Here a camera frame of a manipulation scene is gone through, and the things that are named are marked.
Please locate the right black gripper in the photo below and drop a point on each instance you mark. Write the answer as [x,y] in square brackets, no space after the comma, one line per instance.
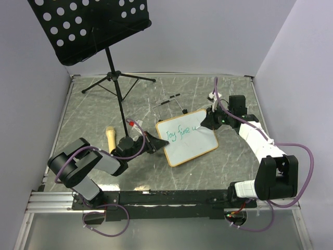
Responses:
[209,121]

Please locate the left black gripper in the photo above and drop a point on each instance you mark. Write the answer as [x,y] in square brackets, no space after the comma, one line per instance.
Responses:
[154,144]

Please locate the yellow framed whiteboard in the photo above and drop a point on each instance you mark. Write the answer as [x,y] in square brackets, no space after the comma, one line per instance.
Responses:
[185,141]

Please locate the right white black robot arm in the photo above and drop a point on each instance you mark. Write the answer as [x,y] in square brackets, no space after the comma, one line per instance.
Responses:
[277,175]

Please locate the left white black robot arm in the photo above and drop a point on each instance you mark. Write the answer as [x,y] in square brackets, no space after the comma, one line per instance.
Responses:
[73,164]

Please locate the wooden toy microphone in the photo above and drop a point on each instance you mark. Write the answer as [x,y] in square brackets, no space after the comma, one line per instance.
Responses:
[111,138]

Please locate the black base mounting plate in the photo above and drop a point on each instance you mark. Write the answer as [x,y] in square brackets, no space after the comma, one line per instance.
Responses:
[210,204]

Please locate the black perforated music stand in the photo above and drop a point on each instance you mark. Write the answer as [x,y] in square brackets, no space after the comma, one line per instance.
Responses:
[78,30]

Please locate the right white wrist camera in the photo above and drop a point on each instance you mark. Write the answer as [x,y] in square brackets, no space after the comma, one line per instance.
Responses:
[214,97]

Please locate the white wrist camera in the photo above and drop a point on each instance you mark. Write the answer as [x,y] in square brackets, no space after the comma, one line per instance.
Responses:
[135,125]
[214,97]

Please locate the wire whiteboard easel stand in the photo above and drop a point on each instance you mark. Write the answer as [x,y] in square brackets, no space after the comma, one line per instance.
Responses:
[175,97]

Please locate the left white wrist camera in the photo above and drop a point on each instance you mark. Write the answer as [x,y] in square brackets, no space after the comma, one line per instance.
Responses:
[135,125]

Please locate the aluminium extrusion rail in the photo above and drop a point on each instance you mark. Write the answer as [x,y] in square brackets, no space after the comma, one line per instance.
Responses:
[50,202]

